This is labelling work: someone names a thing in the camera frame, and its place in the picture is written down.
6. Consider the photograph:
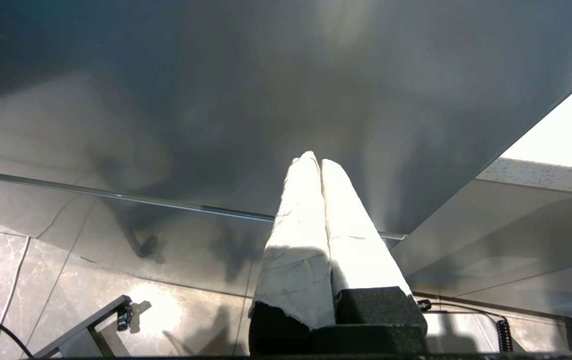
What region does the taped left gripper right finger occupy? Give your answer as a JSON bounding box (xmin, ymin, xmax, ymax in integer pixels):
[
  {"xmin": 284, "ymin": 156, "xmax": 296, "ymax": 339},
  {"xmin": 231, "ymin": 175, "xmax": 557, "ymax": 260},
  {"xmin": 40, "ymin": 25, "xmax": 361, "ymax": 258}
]
[{"xmin": 311, "ymin": 159, "xmax": 430, "ymax": 357}]

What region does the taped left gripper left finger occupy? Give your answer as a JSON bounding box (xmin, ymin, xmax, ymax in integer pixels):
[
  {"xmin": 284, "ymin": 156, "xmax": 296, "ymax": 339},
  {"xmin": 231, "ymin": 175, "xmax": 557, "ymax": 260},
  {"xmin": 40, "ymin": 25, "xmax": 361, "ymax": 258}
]
[{"xmin": 247, "ymin": 151, "xmax": 338, "ymax": 357}]

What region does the grey base cabinet front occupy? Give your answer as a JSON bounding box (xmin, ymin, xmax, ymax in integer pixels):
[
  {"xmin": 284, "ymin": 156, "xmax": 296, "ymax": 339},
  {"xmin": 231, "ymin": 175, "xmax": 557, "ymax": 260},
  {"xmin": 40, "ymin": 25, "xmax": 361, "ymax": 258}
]
[{"xmin": 391, "ymin": 179, "xmax": 572, "ymax": 321}]

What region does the grey cabinet door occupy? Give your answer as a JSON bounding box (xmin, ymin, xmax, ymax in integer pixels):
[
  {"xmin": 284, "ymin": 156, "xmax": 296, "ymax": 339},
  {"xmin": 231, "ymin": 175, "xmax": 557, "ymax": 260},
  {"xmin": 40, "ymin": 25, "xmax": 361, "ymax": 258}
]
[
  {"xmin": 0, "ymin": 0, "xmax": 572, "ymax": 236},
  {"xmin": 0, "ymin": 175, "xmax": 402, "ymax": 298}
]

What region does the grey lower cabinet door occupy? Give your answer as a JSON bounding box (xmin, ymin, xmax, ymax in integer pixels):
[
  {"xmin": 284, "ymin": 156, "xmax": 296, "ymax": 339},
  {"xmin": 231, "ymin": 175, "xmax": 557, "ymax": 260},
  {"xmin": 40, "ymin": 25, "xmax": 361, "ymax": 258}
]
[{"xmin": 0, "ymin": 175, "xmax": 402, "ymax": 298}]

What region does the black coiled cable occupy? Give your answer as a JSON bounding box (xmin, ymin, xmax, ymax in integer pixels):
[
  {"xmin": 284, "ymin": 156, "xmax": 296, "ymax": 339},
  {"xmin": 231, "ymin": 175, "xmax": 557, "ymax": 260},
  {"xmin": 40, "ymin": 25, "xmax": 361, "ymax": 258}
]
[{"xmin": 416, "ymin": 299, "xmax": 516, "ymax": 354}]

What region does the black metal table leg frame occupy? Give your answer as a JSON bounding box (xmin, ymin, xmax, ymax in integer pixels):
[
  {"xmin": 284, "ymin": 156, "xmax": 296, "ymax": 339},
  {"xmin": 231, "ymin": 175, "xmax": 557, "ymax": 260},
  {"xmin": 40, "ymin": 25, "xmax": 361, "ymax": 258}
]
[{"xmin": 33, "ymin": 295, "xmax": 134, "ymax": 359}]

